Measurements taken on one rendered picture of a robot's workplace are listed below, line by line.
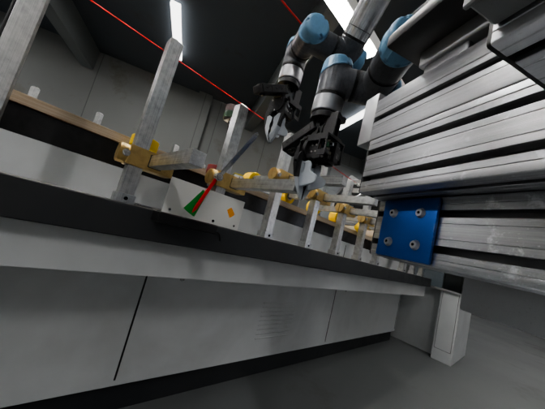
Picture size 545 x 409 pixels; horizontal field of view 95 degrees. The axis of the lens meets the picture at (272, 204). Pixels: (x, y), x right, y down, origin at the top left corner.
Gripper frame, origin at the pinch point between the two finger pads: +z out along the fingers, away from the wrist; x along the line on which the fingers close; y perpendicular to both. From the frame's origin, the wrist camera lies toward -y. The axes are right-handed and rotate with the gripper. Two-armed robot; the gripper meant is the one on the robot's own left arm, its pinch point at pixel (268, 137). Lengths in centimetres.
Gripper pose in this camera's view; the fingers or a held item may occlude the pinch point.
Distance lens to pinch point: 80.9
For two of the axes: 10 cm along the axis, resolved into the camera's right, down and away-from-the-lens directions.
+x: -6.7, -0.8, 7.3
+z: -2.5, 9.6, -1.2
